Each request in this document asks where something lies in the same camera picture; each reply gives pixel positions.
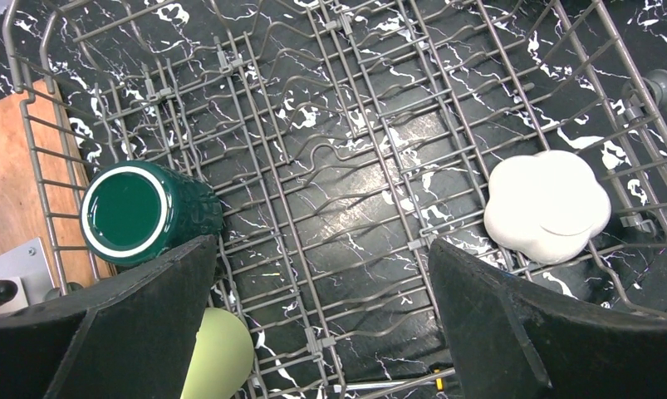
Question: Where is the white flower shaped bowl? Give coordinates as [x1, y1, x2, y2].
[483, 150, 611, 265]

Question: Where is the dark green glossy mug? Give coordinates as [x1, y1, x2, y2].
[79, 160, 224, 267]

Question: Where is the wooden board with bracket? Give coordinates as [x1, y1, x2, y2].
[0, 81, 116, 315]

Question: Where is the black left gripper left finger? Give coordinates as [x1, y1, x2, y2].
[0, 235, 218, 398]

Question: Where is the yellow black screwdriver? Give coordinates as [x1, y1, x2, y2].
[326, 367, 456, 394]

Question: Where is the grey wire dish rack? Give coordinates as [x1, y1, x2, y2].
[2, 1, 667, 398]

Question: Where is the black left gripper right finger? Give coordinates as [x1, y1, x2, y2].
[428, 239, 667, 398]

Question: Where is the light green ceramic mug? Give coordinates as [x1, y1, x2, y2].
[181, 308, 254, 398]

